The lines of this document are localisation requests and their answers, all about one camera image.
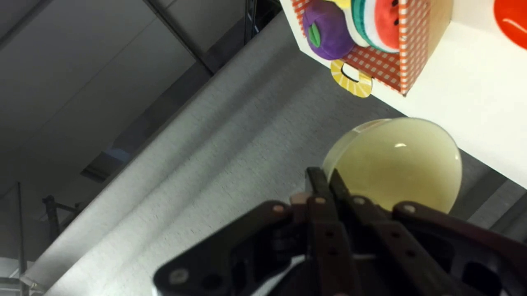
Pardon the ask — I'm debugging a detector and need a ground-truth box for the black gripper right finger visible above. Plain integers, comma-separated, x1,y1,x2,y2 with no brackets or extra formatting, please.
328,168,527,296

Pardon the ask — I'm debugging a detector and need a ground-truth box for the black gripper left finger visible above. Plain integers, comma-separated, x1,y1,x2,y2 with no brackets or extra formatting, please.
153,167,353,296

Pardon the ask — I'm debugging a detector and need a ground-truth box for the small white bowl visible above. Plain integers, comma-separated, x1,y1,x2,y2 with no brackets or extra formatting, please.
321,116,465,216

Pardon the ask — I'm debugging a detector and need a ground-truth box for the red checkered toy box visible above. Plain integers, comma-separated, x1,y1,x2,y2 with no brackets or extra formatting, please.
279,0,455,99

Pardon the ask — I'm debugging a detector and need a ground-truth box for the purple toy vegetable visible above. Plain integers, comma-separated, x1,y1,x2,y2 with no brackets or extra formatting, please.
303,0,359,63

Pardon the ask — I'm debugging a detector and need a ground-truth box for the toy watermelon slice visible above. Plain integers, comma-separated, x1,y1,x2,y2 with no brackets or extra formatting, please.
351,0,402,55

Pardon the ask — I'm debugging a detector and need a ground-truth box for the glossy red orange toy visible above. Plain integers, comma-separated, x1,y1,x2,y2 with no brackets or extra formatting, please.
493,0,527,52

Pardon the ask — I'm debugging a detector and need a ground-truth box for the yellow toy ring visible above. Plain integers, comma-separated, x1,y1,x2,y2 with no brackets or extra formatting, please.
330,58,374,101

